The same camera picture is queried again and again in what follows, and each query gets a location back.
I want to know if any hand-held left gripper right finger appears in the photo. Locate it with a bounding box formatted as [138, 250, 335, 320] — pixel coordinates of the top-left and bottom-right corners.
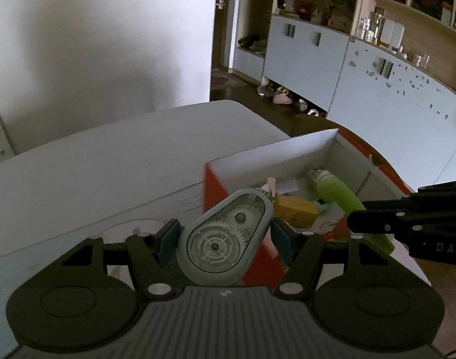
[272, 218, 399, 300]

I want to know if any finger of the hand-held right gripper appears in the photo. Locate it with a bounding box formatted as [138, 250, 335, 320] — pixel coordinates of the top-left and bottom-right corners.
[363, 183, 456, 214]
[347, 209, 413, 237]

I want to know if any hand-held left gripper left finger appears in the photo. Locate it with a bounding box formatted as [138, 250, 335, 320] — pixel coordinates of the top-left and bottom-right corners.
[61, 218, 181, 300]

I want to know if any yellow small box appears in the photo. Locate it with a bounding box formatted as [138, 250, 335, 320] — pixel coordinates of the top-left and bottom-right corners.
[273, 194, 320, 229]

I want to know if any orange carrot toy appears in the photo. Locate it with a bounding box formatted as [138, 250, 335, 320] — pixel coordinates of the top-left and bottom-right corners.
[321, 219, 350, 241]

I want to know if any lime green stick toy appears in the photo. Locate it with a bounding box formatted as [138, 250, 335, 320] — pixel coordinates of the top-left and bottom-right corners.
[307, 168, 396, 254]

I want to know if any grey correction tape dispenser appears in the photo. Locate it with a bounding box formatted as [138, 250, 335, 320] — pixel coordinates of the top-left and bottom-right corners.
[176, 189, 274, 285]

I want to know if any red cardboard box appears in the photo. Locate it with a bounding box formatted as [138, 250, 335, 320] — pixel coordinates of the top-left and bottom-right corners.
[203, 128, 432, 288]

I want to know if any pink shoe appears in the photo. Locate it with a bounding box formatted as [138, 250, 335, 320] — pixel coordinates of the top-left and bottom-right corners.
[273, 87, 293, 104]

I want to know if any patterned rug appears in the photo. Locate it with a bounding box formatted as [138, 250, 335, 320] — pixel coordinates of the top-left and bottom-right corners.
[211, 73, 233, 91]

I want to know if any dark bag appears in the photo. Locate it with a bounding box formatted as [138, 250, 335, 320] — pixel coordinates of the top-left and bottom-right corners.
[237, 35, 268, 54]

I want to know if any dark brown door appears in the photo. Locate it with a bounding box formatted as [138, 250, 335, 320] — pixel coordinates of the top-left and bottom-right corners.
[211, 0, 247, 74]

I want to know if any pale blue wall cabinet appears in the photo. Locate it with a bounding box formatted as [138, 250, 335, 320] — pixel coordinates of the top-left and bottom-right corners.
[228, 0, 456, 180]

